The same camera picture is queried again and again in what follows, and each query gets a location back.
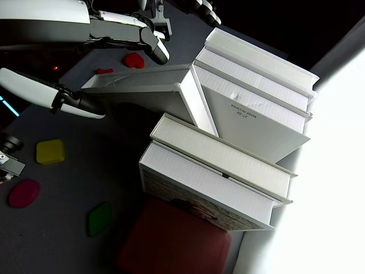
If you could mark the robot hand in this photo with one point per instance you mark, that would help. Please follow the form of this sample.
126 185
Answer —
42 17
209 11

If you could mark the white book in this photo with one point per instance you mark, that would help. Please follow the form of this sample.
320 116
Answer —
256 134
256 54
222 154
251 78
142 94

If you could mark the white book, pictured spine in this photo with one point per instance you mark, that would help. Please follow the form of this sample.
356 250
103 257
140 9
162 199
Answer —
256 54

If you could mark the white book, building logo spine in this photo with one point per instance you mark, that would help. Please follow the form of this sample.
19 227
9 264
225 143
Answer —
251 78

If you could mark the small red block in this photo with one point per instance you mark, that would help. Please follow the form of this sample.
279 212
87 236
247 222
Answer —
104 70

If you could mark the red heart block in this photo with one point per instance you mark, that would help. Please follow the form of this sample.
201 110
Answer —
134 60

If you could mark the cyan light strip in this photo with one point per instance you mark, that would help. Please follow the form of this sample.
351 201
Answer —
10 106

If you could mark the white book, FASHION spine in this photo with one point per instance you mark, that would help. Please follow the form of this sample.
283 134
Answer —
256 134

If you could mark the yellow square block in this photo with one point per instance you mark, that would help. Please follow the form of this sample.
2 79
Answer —
50 151

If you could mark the white book, lettered spine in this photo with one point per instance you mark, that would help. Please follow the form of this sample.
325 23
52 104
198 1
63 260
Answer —
222 154

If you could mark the book with brick-pattern cover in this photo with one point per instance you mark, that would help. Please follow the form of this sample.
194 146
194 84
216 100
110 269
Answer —
205 185

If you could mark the pink oval block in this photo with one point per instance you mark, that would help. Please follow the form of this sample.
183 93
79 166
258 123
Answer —
24 194

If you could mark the green diamond block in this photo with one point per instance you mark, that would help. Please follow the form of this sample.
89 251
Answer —
99 218

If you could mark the dark red rectangular box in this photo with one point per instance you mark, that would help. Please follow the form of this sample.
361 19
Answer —
171 239

